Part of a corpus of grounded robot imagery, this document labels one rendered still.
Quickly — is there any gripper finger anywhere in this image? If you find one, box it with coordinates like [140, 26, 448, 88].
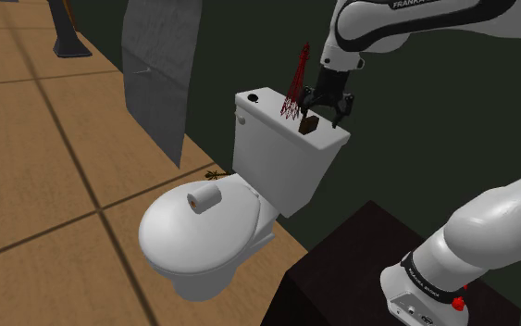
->
[331, 93, 356, 130]
[297, 85, 320, 117]

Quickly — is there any small brown box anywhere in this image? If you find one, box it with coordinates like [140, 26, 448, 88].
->
[298, 115, 320, 135]

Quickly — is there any red lattice tower figure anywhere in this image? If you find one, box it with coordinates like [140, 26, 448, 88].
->
[280, 42, 311, 120]

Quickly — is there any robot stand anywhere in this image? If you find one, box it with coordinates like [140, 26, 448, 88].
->
[259, 200, 521, 326]

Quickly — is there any white toilet paper roll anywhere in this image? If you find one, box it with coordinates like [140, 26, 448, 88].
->
[186, 182, 223, 215]

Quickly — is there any dark stand base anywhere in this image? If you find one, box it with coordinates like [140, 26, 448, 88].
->
[46, 0, 93, 59]

